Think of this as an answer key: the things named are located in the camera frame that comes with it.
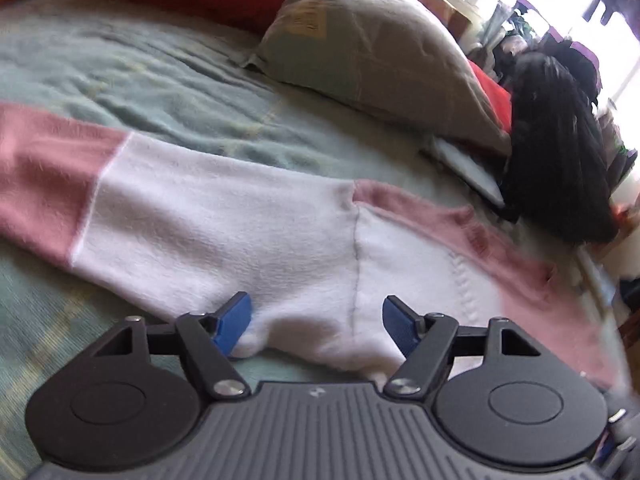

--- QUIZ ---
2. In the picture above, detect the pink and white sweater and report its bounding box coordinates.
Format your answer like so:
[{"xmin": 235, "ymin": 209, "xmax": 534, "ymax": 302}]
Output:
[{"xmin": 0, "ymin": 102, "xmax": 621, "ymax": 391}]

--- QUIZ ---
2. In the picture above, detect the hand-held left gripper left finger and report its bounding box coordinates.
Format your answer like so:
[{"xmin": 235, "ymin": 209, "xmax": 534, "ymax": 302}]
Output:
[{"xmin": 93, "ymin": 291, "xmax": 252, "ymax": 402}]

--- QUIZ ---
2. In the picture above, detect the black backpack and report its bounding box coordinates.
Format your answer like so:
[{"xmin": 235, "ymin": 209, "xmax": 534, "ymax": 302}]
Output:
[{"xmin": 500, "ymin": 40, "xmax": 618, "ymax": 246}]

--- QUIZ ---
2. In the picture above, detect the grey green pillow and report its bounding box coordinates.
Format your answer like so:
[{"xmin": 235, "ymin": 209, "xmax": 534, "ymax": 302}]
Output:
[{"xmin": 245, "ymin": 0, "xmax": 512, "ymax": 153}]

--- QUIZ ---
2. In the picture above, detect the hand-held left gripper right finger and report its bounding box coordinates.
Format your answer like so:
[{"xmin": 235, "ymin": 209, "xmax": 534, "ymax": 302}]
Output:
[{"xmin": 382, "ymin": 296, "xmax": 544, "ymax": 403}]

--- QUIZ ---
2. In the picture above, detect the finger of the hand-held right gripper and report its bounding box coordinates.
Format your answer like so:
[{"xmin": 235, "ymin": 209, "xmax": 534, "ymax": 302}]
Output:
[{"xmin": 597, "ymin": 406, "xmax": 639, "ymax": 476}]

